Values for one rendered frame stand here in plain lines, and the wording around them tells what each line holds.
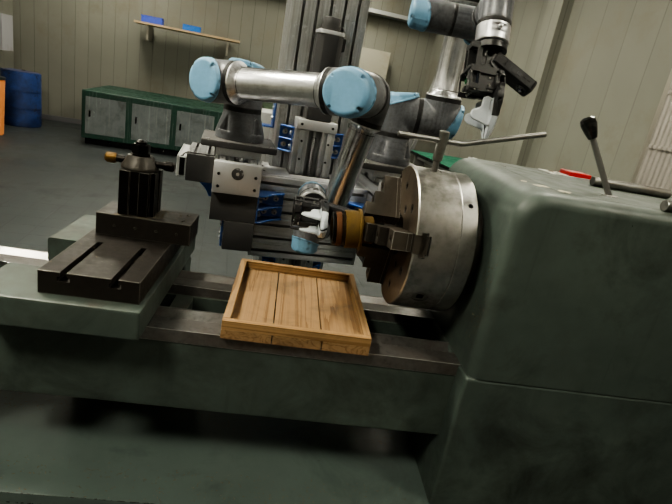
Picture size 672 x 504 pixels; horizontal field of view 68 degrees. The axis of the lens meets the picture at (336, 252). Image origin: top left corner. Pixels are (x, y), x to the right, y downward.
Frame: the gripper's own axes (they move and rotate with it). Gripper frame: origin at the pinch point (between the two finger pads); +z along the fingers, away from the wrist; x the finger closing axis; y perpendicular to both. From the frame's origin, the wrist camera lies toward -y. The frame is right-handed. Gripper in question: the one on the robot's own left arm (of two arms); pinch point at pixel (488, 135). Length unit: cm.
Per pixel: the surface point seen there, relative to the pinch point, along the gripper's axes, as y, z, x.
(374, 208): 22.7, 19.9, -3.3
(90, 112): 319, -128, -620
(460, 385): 2, 55, 7
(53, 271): 82, 42, 11
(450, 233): 9.9, 24.4, 12.2
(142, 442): 66, 80, -11
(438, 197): 12.7, 17.4, 10.3
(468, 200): 6.4, 17.0, 10.1
